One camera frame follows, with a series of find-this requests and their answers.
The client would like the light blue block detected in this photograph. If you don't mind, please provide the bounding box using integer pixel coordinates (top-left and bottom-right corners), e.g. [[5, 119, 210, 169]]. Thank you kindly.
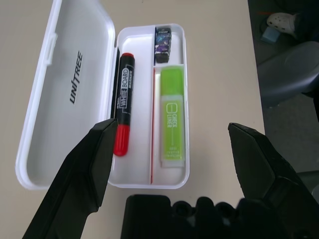
[[260, 26, 280, 44]]

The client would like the white perforated shoe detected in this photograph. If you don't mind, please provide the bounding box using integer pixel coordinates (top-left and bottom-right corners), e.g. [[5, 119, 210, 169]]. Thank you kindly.
[[266, 12, 300, 38]]

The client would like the red whiteboard marker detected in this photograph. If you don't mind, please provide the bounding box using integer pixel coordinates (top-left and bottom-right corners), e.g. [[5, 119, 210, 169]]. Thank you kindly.
[[113, 52, 137, 158]]

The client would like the green eraser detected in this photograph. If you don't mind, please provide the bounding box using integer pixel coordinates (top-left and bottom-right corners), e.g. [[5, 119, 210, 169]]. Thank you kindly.
[[159, 68, 186, 169]]

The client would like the white plastic pencil case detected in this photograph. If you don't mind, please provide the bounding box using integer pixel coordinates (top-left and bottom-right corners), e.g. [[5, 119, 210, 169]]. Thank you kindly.
[[14, 0, 191, 191]]

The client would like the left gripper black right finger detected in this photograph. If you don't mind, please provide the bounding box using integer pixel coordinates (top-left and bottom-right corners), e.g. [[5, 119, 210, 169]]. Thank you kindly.
[[228, 122, 319, 225]]

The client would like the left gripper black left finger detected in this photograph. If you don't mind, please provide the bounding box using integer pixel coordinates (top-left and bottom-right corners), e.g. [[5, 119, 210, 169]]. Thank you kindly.
[[22, 118, 119, 239]]

